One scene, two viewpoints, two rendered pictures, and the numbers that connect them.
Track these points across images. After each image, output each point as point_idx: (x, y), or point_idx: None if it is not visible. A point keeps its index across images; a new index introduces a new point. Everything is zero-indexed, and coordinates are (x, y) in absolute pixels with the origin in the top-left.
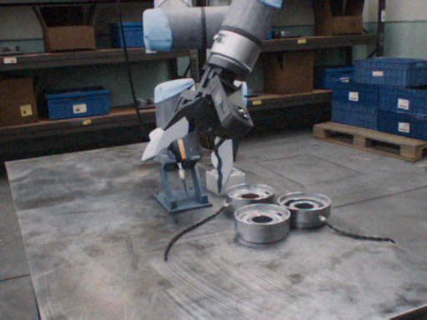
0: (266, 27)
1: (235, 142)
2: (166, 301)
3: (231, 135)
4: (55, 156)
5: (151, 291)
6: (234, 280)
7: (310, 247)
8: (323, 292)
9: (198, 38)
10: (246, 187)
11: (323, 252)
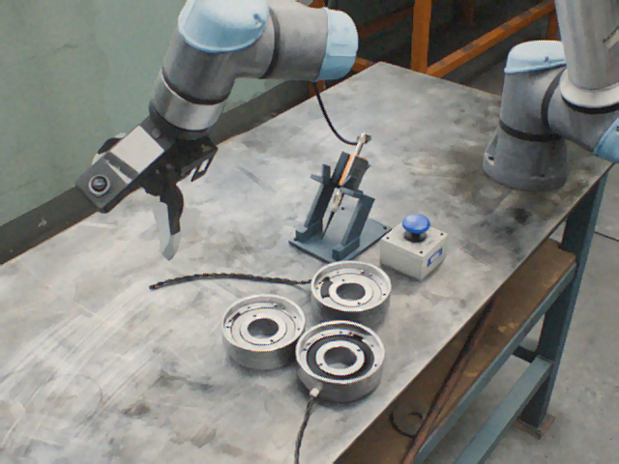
0: (194, 77)
1: (171, 213)
2: (57, 322)
3: (165, 200)
4: (433, 79)
5: (75, 304)
6: (116, 359)
7: (235, 405)
8: (104, 444)
9: None
10: (380, 277)
11: (223, 421)
